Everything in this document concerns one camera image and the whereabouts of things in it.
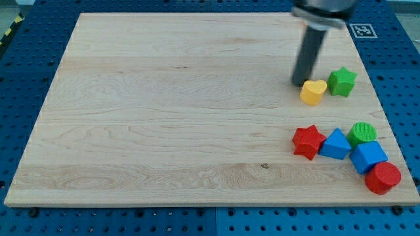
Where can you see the green star block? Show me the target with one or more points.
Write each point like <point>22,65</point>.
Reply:
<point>341,82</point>

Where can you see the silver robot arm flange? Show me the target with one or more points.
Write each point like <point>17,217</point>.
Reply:
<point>324,14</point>

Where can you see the light wooden board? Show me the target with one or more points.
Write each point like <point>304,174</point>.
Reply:
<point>196,110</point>

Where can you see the red star block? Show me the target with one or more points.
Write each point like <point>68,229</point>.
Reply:
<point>308,141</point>

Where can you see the yellow heart block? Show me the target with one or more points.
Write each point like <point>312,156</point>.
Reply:
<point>312,92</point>

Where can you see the blue triangle block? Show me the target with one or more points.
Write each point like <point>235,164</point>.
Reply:
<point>335,146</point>

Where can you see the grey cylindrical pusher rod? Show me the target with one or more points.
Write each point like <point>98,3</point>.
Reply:
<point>307,56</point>

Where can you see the green cylinder block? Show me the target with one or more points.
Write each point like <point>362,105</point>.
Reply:
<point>360,133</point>

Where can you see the blue cube block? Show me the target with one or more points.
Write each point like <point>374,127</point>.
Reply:
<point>365,156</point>

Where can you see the white fiducial marker tag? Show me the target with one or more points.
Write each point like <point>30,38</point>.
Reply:
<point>363,31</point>

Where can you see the red cylinder block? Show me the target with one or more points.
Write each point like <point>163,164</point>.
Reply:
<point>382,178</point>

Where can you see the yellow black hazard tape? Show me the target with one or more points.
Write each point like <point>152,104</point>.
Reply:
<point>12,30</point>

